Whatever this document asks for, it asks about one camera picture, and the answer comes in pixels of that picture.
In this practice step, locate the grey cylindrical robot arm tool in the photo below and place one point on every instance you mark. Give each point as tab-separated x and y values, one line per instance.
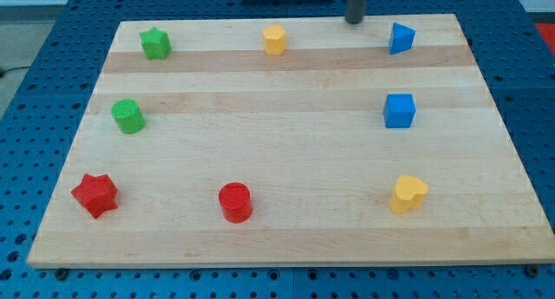
355	11

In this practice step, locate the yellow hexagon block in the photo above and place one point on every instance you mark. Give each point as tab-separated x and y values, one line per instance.
275	40

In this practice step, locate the green star block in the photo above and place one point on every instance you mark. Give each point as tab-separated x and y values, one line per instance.
155	43

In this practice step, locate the red star block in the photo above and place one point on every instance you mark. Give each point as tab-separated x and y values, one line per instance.
96	194

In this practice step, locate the light wooden board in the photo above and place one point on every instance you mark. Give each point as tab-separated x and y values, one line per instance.
304	131

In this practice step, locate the red cylinder block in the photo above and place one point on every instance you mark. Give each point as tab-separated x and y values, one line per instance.
235	202

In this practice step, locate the blue cube block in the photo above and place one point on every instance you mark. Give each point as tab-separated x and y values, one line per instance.
399	111

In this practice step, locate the yellow heart block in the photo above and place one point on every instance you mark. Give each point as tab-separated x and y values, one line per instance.
409	193

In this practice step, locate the green cylinder block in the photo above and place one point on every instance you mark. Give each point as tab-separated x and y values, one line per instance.
128	116

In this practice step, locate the blue triangle block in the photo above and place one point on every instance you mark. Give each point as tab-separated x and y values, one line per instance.
401	38

